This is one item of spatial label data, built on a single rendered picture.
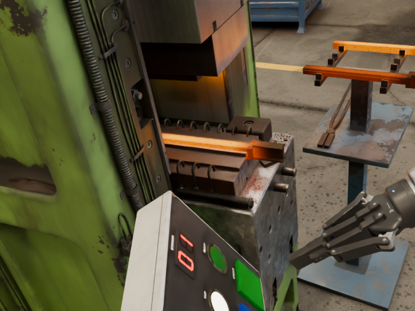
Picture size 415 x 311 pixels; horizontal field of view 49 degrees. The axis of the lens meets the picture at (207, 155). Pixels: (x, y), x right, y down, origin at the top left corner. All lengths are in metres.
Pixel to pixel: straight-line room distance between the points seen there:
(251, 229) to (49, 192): 0.51
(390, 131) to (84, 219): 1.17
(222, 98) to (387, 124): 0.66
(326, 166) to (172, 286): 2.24
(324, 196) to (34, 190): 1.85
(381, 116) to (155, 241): 1.29
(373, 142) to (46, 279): 1.16
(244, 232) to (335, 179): 1.57
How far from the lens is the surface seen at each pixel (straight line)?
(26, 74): 0.84
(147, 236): 0.75
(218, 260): 0.81
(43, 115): 0.86
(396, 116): 1.86
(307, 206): 2.54
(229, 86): 1.43
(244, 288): 0.84
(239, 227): 1.20
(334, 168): 2.81
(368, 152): 1.65
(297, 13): 4.84
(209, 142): 1.27
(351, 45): 1.78
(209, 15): 0.95
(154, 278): 0.67
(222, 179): 1.16
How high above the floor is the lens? 1.68
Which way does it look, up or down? 34 degrees down
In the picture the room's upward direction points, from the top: 10 degrees counter-clockwise
